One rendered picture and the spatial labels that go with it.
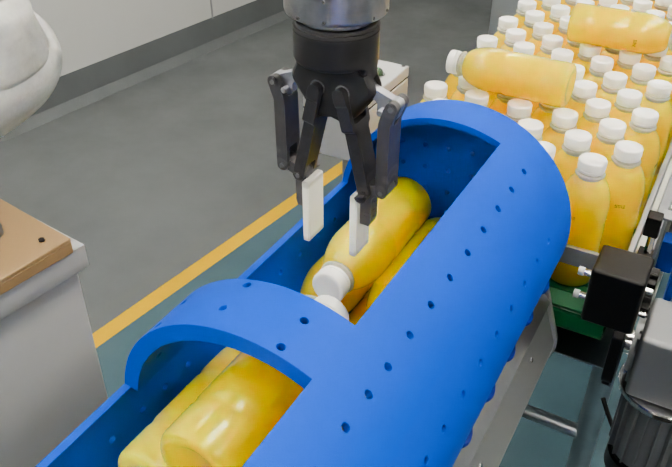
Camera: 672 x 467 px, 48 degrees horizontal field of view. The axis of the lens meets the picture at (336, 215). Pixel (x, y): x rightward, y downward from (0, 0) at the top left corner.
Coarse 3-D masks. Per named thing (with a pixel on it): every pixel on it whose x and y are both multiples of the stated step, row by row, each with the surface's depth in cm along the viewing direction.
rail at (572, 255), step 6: (570, 246) 107; (576, 246) 107; (564, 252) 108; (570, 252) 108; (576, 252) 107; (582, 252) 107; (588, 252) 106; (594, 252) 106; (564, 258) 109; (570, 258) 108; (576, 258) 108; (582, 258) 107; (588, 258) 107; (594, 258) 106; (570, 264) 109; (576, 264) 108; (582, 264) 108; (588, 264) 107
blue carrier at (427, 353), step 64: (448, 128) 91; (512, 128) 86; (448, 192) 96; (512, 192) 79; (320, 256) 94; (448, 256) 67; (512, 256) 74; (192, 320) 58; (256, 320) 56; (320, 320) 57; (384, 320) 59; (448, 320) 64; (512, 320) 73; (128, 384) 67; (320, 384) 53; (384, 384) 56; (448, 384) 61; (64, 448) 61; (320, 448) 50; (384, 448) 54; (448, 448) 61
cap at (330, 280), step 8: (320, 272) 79; (328, 272) 79; (336, 272) 79; (344, 272) 80; (320, 280) 80; (328, 280) 79; (336, 280) 79; (344, 280) 79; (320, 288) 80; (328, 288) 80; (336, 288) 79; (344, 288) 79; (336, 296) 80; (344, 296) 80
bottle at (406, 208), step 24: (408, 192) 90; (384, 216) 85; (408, 216) 88; (336, 240) 83; (384, 240) 83; (408, 240) 88; (336, 264) 80; (360, 264) 81; (384, 264) 83; (360, 288) 83
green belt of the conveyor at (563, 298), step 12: (660, 168) 142; (552, 288) 112; (564, 288) 112; (576, 288) 112; (552, 300) 111; (564, 300) 111; (576, 300) 110; (564, 312) 110; (564, 324) 111; (576, 324) 110; (588, 324) 109; (600, 336) 109
